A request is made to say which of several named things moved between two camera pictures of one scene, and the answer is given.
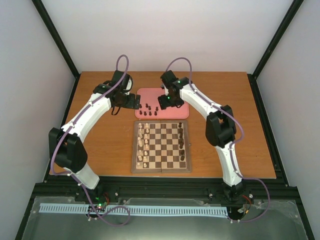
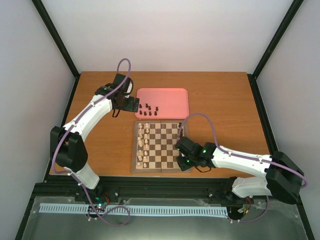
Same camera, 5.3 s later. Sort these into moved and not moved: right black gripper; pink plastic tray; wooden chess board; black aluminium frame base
Moved: right black gripper
Not moved: wooden chess board; black aluminium frame base; pink plastic tray
